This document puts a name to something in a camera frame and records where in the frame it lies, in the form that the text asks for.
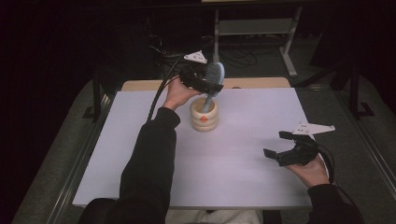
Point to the white metal stand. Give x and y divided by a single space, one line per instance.
255 26

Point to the person's left hand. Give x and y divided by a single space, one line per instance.
179 95

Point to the cream ribbed round holder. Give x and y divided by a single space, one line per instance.
204 124

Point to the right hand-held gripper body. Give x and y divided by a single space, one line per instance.
299 154

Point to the light blue hairbrush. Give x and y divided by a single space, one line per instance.
216 74

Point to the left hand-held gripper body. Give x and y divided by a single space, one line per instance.
191 77

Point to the person's right hand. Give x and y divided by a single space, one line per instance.
311 174

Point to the light wooden table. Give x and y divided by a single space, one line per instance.
258 83

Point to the black metal stand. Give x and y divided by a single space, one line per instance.
97 93
354 90

